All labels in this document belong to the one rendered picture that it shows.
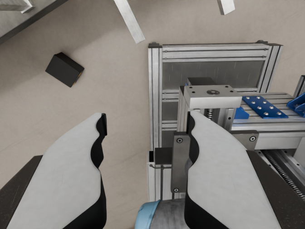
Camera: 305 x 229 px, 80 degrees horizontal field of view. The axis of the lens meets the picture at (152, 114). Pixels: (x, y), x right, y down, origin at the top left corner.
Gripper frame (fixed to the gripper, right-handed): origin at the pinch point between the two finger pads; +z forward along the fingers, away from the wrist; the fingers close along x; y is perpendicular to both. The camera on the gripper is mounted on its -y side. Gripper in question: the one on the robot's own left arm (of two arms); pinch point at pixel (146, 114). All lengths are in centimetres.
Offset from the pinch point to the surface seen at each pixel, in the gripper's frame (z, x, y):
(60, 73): 120, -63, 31
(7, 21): 62, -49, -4
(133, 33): 45.8, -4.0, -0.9
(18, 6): 54, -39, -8
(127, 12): 45.8, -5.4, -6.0
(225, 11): 46, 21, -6
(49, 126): 132, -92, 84
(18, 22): 62, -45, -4
